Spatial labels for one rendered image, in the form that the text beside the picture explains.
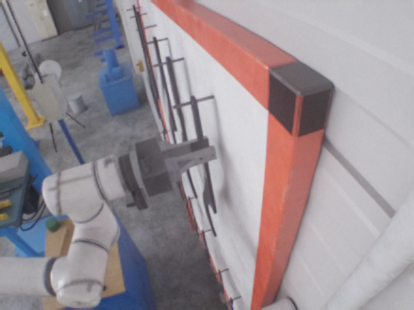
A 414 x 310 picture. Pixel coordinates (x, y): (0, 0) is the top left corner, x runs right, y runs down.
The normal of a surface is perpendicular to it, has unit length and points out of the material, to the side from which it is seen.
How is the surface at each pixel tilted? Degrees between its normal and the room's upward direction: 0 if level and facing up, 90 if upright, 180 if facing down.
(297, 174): 90
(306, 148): 90
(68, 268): 4
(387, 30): 90
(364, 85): 90
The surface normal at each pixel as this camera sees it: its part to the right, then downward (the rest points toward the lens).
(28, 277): -0.14, -0.32
